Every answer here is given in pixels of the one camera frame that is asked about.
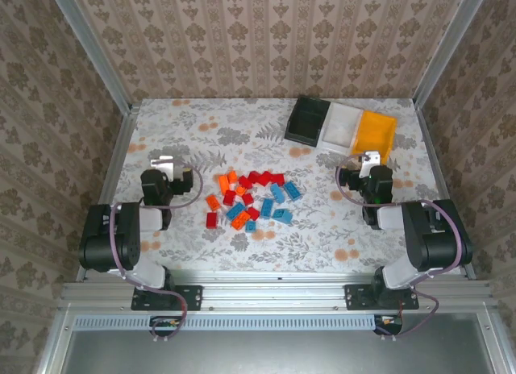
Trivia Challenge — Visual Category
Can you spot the black connector box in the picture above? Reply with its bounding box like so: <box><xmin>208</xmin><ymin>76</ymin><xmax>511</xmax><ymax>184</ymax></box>
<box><xmin>373</xmin><ymin>314</ymin><xmax>404</xmax><ymax>335</ymax></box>
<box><xmin>149</xmin><ymin>315</ymin><xmax>183</xmax><ymax>335</ymax></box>

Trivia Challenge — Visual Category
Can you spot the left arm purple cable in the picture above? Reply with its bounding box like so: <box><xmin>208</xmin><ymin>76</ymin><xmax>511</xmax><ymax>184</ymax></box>
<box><xmin>109</xmin><ymin>162</ymin><xmax>204</xmax><ymax>343</ymax></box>

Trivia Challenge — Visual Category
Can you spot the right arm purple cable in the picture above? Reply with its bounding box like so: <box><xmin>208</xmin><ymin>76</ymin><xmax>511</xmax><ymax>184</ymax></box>
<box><xmin>335</xmin><ymin>153</ymin><xmax>463</xmax><ymax>343</ymax></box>

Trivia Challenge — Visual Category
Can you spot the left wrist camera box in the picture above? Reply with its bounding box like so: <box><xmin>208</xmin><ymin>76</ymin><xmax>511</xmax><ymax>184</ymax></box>
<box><xmin>150</xmin><ymin>155</ymin><xmax>175</xmax><ymax>177</ymax></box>

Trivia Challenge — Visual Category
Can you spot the aluminium frame post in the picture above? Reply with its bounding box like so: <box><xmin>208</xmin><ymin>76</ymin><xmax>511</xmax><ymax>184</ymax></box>
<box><xmin>47</xmin><ymin>0</ymin><xmax>134</xmax><ymax>115</ymax></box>
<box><xmin>411</xmin><ymin>0</ymin><xmax>492</xmax><ymax>109</ymax></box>

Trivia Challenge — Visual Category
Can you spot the long orange lego brick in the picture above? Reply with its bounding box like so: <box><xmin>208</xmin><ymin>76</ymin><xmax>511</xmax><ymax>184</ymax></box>
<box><xmin>231</xmin><ymin>210</ymin><xmax>252</xmax><ymax>231</ymax></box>

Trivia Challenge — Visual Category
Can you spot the white plastic bin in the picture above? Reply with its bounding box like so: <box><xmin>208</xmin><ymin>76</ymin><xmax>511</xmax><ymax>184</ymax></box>
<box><xmin>321</xmin><ymin>102</ymin><xmax>364</xmax><ymax>156</ymax></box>

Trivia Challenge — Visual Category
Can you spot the aluminium table side rail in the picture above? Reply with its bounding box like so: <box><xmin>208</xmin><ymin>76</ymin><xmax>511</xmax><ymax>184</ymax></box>
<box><xmin>75</xmin><ymin>102</ymin><xmax>143</xmax><ymax>281</ymax></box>
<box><xmin>414</xmin><ymin>102</ymin><xmax>476</xmax><ymax>281</ymax></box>

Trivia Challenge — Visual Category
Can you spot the black plastic bin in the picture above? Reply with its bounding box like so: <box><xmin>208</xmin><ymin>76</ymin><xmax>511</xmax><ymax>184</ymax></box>
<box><xmin>284</xmin><ymin>95</ymin><xmax>331</xmax><ymax>148</ymax></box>

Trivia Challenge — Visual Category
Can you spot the grey metal panel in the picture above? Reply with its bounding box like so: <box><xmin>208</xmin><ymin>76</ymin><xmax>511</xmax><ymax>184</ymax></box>
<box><xmin>38</xmin><ymin>309</ymin><xmax>516</xmax><ymax>374</ymax></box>

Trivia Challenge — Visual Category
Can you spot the yellow plastic bin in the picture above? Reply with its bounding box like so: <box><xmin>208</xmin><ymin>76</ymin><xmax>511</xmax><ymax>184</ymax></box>
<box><xmin>351</xmin><ymin>110</ymin><xmax>398</xmax><ymax>165</ymax></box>

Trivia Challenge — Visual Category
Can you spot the floral patterned table cover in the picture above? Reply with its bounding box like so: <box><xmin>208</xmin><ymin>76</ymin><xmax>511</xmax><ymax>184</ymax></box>
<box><xmin>86</xmin><ymin>98</ymin><xmax>464</xmax><ymax>276</ymax></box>

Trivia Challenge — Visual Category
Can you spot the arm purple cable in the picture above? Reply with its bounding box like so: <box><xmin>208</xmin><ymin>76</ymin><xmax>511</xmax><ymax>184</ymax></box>
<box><xmin>335</xmin><ymin>153</ymin><xmax>463</xmax><ymax>343</ymax></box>
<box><xmin>109</xmin><ymin>162</ymin><xmax>204</xmax><ymax>343</ymax></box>

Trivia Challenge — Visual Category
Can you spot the slotted cable duct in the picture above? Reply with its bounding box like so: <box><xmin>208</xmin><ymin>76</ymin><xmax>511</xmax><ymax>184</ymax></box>
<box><xmin>74</xmin><ymin>314</ymin><xmax>374</xmax><ymax>331</ymax></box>

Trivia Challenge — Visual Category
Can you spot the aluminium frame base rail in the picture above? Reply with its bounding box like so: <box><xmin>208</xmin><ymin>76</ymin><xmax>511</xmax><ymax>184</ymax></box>
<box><xmin>59</xmin><ymin>268</ymin><xmax>500</xmax><ymax>311</ymax></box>

